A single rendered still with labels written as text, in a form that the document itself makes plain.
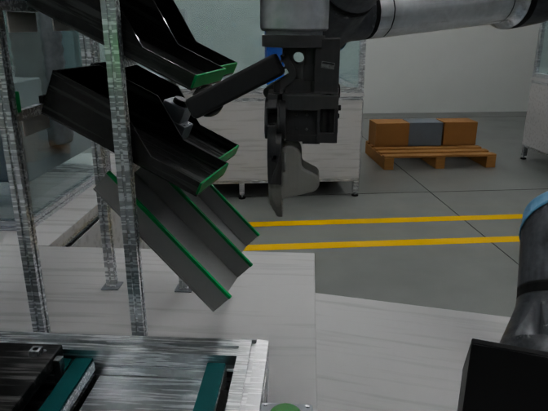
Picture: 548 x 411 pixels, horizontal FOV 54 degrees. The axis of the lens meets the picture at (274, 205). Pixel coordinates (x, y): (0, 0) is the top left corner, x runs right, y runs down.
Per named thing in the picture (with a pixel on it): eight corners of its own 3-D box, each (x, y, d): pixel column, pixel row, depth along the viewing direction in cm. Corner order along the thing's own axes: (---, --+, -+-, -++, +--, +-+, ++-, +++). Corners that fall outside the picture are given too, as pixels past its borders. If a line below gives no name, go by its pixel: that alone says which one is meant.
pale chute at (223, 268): (236, 278, 101) (253, 264, 99) (213, 312, 89) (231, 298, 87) (130, 169, 99) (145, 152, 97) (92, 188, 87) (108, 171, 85)
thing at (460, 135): (463, 150, 648) (467, 117, 635) (494, 167, 572) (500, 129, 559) (364, 152, 638) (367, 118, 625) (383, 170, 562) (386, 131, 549)
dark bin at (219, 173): (223, 174, 95) (240, 138, 92) (196, 196, 83) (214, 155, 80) (86, 102, 97) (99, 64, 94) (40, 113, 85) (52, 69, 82)
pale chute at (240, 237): (245, 246, 115) (260, 234, 114) (226, 272, 103) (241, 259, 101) (153, 151, 113) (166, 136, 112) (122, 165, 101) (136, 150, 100)
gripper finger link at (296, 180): (318, 225, 63) (320, 148, 60) (267, 223, 64) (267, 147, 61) (318, 216, 66) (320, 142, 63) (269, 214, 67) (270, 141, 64)
